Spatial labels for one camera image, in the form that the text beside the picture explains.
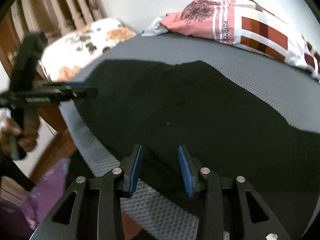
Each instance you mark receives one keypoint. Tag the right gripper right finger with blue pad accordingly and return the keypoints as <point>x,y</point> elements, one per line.
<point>227,204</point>

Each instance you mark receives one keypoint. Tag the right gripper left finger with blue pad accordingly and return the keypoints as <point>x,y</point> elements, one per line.
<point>90,208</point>

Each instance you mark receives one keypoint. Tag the black pants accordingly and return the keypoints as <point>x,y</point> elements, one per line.
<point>227,128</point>

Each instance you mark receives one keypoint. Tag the person's left hand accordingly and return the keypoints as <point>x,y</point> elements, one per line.
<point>27,136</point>

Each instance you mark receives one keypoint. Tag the floral orange cushion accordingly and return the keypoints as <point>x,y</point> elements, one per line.
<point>65,57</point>

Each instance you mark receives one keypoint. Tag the brown striped curtain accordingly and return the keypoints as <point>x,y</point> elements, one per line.
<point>55,18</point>

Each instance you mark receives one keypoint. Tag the grey cloth under pillow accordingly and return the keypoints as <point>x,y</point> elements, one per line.
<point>155,28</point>

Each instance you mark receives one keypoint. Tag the grey mesh mattress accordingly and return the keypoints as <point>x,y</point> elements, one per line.
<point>289,91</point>

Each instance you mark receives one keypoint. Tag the pink checkered pillow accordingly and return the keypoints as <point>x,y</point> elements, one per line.
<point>246,25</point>

